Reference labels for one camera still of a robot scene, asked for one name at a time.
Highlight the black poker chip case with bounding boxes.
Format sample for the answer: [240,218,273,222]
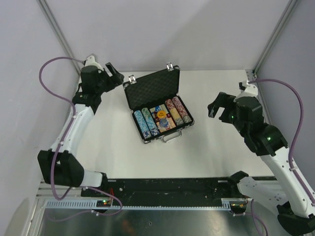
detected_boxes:
[123,62,194,144]

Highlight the orange big blind button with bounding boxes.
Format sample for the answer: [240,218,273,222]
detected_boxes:
[157,110,166,119]

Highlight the clear dealer button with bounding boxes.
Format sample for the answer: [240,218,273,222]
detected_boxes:
[159,118,169,129]

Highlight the red card deck box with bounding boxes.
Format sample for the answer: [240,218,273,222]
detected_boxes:
[156,116,176,133]

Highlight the blue card deck box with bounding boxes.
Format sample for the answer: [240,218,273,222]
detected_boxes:
[150,104,168,116]

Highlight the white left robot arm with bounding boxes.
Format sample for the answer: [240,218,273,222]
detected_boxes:
[37,61,124,197]

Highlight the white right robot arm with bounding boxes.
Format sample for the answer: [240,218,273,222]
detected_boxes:
[208,92,315,236]

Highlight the purple chip stack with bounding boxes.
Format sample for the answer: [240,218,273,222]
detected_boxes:
[172,96,191,123]

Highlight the yellow chip stack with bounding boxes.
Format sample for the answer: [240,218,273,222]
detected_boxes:
[170,108,184,125]

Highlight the red chip stack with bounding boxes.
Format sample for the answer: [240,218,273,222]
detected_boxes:
[165,99,176,111]

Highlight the light blue chip stack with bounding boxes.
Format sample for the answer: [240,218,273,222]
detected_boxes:
[134,110,151,139]

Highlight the green chip stack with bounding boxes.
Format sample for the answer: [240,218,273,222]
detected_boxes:
[141,108,160,136]

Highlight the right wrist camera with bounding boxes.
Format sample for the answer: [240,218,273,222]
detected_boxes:
[234,80,258,102]

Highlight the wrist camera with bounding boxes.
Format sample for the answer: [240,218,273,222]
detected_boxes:
[234,80,258,102]
[84,55,104,71]

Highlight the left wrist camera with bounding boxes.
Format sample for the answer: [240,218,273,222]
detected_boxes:
[84,55,104,71]

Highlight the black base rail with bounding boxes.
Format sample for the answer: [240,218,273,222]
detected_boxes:
[81,178,247,207]

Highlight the white cable duct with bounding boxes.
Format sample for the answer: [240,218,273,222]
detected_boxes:
[44,199,231,211]

